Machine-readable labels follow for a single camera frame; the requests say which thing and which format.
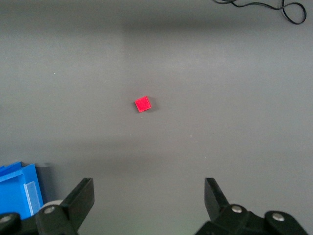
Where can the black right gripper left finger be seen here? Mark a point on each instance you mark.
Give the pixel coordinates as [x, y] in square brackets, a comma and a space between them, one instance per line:
[73, 210]

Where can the red cube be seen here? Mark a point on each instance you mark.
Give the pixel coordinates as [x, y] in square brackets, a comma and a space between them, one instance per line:
[143, 104]

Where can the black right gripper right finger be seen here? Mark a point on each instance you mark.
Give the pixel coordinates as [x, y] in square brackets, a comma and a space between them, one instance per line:
[220, 215]

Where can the blue plastic bin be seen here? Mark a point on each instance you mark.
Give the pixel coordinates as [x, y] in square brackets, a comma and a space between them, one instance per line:
[12, 193]

